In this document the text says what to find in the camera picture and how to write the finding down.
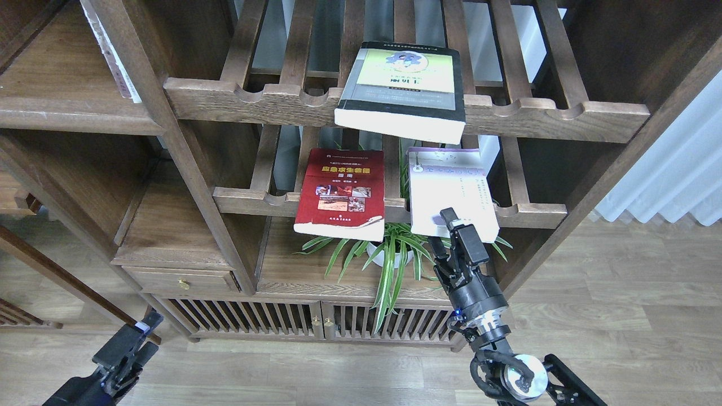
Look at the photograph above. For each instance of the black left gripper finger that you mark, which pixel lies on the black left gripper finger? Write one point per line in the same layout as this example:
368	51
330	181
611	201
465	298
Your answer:
128	348

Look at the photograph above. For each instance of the white curtain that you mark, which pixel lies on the white curtain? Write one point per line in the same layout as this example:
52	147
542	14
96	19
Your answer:
680	174

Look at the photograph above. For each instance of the red paperback book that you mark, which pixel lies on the red paperback book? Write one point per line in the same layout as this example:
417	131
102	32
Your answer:
343	195

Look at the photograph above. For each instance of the green spider plant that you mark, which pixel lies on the green spider plant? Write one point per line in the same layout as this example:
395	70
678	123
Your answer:
399	249

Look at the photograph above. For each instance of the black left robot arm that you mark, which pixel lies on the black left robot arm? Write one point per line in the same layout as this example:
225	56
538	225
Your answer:
73	392

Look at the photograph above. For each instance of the dark wooden side furniture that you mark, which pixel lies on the dark wooden side furniture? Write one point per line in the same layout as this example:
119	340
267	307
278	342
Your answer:
51	281

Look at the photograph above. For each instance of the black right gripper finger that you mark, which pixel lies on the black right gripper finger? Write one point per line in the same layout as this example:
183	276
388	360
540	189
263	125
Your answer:
468	249
441	254

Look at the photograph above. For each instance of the standing book with pink spine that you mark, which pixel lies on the standing book with pink spine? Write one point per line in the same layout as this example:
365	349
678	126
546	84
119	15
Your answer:
118	71

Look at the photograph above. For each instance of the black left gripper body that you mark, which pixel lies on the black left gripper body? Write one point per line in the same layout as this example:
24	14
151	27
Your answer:
112	384

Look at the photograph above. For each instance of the white and lilac book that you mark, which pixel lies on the white and lilac book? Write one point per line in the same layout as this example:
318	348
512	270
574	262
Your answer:
443	178

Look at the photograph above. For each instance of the dark wooden bookshelf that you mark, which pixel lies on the dark wooden bookshelf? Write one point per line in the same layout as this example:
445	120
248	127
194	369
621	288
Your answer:
202	179

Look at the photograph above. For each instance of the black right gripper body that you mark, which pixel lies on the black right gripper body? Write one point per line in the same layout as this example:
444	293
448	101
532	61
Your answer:
478	303

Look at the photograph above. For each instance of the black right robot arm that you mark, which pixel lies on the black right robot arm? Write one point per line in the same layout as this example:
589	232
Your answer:
508	377

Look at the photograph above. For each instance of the yellow and black thick book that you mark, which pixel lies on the yellow and black thick book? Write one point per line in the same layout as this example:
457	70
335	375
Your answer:
406	90

